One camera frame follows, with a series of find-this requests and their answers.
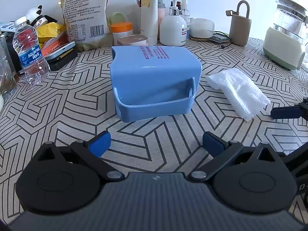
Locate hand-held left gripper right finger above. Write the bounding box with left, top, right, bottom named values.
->
left=188, top=131, right=277, bottom=182

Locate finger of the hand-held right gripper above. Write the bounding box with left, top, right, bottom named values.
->
left=278, top=141, right=308, bottom=171
left=271, top=102, right=308, bottom=119

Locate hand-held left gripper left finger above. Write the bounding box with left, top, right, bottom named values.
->
left=31, top=131, right=124, bottom=181

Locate white paper towel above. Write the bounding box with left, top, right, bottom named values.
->
left=206, top=68, right=271, bottom=121

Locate blue plastic container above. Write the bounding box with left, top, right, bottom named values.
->
left=110, top=45, right=203, bottom=123

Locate geometric patterned tablecloth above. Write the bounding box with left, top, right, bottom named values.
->
left=0, top=37, right=308, bottom=222

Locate cream green kettle base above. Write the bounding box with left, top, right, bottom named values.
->
left=263, top=26, right=306, bottom=71

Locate black flat box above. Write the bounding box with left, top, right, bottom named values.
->
left=48, top=49, right=79, bottom=71

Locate grey electronic device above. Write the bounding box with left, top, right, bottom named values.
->
left=207, top=31, right=230, bottom=43

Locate silver flat device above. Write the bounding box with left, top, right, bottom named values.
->
left=43, top=41, right=76, bottom=60

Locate pink tin case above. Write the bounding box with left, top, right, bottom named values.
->
left=117, top=35, right=148, bottom=47

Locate orange snack packet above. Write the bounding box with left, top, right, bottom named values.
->
left=40, top=32, right=70, bottom=51

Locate blue label water bottle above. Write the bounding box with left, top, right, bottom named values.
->
left=13, top=16, right=51, bottom=85

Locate clear plastic bottle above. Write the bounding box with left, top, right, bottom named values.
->
left=0, top=35, right=18, bottom=99

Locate orange lid jar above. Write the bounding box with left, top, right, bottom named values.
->
left=110, top=22, right=133, bottom=46

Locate white round box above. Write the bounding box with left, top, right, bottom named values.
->
left=190, top=18, right=215, bottom=38

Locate white pump bottle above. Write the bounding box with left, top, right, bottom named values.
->
left=159, top=0, right=187, bottom=47

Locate yellow snack packet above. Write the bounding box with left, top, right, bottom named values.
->
left=36, top=22, right=66, bottom=44

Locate green round case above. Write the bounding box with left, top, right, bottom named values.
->
left=107, top=12, right=127, bottom=26

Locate tan food pouch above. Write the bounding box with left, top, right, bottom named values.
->
left=54, top=0, right=113, bottom=45

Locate white cosmetic tube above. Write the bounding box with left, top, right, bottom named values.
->
left=140, top=0, right=159, bottom=46

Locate clear spray bottle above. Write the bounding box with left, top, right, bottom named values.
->
left=179, top=0, right=191, bottom=29

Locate pink cosmetic bottle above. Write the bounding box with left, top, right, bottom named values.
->
left=157, top=0, right=167, bottom=22

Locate panda toy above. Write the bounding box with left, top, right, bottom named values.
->
left=25, top=5, right=49, bottom=27

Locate white blue tube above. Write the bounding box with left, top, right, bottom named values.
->
left=0, top=22, right=16, bottom=32

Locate black cable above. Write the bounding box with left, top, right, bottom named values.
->
left=213, top=31, right=233, bottom=50

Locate beige bottle with loop handle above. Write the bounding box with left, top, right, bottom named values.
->
left=226, top=0, right=252, bottom=47

